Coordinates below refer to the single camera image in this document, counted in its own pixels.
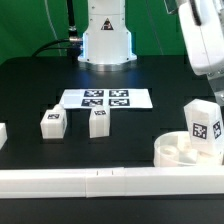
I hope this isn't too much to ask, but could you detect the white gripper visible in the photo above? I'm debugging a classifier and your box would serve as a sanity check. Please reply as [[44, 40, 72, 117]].
[[178, 0, 224, 106]]

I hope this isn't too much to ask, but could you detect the white round stool seat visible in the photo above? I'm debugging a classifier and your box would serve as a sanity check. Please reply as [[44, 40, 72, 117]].
[[153, 131, 223, 167]]

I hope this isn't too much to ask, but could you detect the white sheet with tags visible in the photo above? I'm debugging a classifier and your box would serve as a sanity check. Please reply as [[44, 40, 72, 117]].
[[59, 89, 153, 109]]

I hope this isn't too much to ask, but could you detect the white front barrier rail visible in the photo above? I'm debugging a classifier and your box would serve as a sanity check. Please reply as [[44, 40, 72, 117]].
[[0, 166, 224, 198]]

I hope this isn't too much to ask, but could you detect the white barrier rail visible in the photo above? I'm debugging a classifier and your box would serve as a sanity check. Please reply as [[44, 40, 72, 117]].
[[0, 166, 224, 198], [0, 123, 7, 150]]

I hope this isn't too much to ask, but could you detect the black cable with connector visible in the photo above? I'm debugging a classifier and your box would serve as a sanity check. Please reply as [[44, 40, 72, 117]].
[[32, 0, 84, 63]]

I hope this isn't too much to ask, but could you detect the thin grey cable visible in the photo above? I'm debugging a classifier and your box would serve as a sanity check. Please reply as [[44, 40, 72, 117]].
[[44, 0, 64, 57]]

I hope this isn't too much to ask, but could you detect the white left barrier rail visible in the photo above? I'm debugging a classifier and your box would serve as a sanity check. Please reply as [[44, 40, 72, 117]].
[[0, 123, 7, 150]]

